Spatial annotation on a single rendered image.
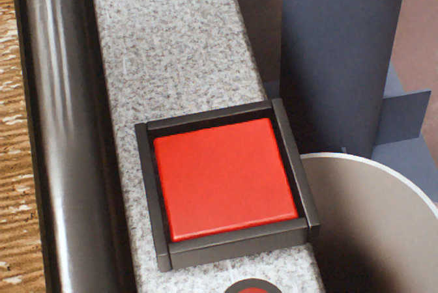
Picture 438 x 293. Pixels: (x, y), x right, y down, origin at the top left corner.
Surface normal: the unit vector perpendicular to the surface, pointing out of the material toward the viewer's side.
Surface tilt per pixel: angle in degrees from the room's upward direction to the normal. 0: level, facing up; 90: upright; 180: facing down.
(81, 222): 23
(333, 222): 87
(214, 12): 0
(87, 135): 49
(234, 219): 0
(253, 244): 90
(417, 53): 0
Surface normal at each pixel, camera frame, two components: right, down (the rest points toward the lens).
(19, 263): -0.04, -0.59
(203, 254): 0.19, 0.79
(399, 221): -0.76, 0.50
